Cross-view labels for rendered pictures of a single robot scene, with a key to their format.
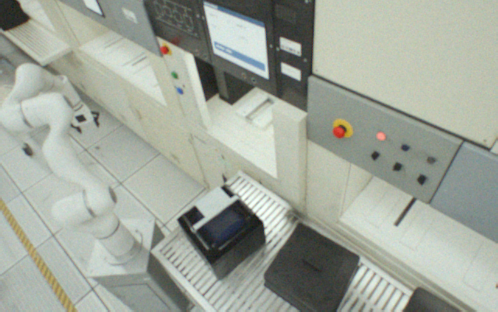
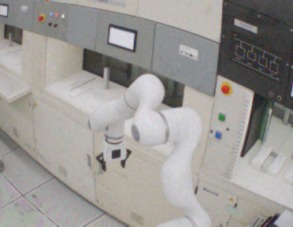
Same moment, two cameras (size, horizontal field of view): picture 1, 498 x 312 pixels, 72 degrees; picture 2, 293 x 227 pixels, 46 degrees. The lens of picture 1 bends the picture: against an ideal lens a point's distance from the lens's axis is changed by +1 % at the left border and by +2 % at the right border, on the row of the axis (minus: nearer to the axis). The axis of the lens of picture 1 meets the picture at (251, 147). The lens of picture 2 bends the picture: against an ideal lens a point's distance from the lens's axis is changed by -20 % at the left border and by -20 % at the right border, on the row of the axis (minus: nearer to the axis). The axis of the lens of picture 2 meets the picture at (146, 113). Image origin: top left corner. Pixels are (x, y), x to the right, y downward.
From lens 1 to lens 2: 1.07 m
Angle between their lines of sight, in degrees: 22
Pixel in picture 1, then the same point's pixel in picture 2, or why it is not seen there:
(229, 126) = (248, 175)
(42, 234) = not seen: outside the picture
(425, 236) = not seen: outside the picture
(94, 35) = (57, 77)
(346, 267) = not seen: outside the picture
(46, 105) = (189, 118)
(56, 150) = (185, 170)
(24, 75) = (157, 83)
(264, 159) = (283, 198)
